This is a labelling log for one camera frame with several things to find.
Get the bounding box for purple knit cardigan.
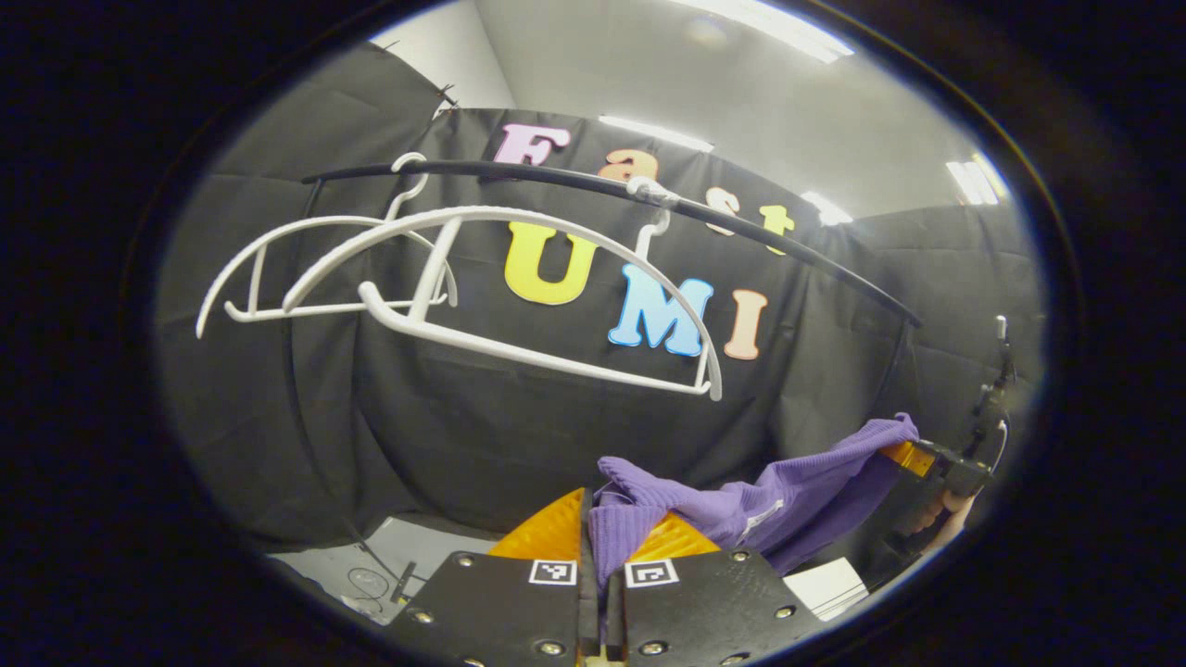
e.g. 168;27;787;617
588;412;920;594

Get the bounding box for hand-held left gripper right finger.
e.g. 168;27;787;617
607;512;826;667

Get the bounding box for black backdrop cloth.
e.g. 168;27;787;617
153;42;1048;557

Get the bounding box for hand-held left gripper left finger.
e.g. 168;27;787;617
382;486;589;667

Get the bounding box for black clothes rack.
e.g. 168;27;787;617
283;159;925;594

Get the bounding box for large ceiling light panel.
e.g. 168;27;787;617
667;0;855;64

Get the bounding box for white plastic hanger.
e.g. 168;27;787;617
195;153;460;339
281;176;724;402

